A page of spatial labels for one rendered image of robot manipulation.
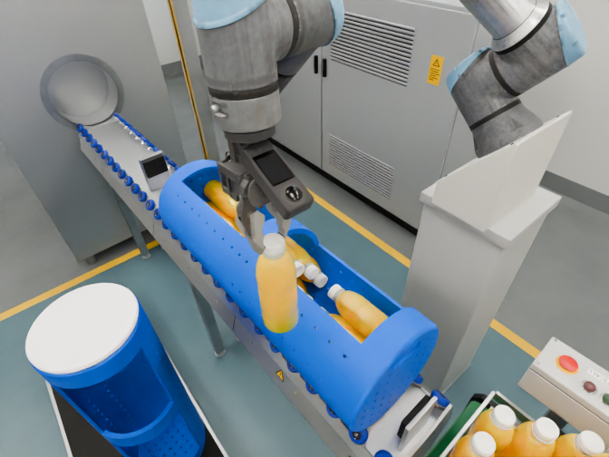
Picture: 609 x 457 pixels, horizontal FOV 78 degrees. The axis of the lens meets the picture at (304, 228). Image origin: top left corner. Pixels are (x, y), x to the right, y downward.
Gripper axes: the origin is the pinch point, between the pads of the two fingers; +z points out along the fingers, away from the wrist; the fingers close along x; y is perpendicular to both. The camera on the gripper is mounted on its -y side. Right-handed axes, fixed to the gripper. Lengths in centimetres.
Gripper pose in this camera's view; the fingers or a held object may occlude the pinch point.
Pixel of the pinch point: (273, 243)
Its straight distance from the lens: 62.9
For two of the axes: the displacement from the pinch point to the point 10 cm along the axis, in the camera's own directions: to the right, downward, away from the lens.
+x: -7.5, 4.3, -5.1
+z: 0.5, 8.0, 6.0
